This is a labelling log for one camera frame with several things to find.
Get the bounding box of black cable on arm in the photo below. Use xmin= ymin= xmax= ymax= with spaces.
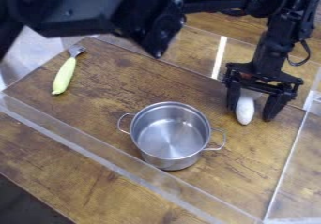
xmin=284 ymin=39 xmax=311 ymax=67

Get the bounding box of silver metal pot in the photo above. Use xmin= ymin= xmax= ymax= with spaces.
xmin=116 ymin=101 xmax=227 ymax=171

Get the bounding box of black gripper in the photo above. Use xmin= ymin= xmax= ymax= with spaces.
xmin=223 ymin=63 xmax=303 ymax=122

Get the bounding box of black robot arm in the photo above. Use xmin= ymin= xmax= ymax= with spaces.
xmin=0 ymin=0 xmax=321 ymax=120

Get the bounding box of white red-capped toy mushroom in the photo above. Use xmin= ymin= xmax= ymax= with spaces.
xmin=232 ymin=72 xmax=264 ymax=127

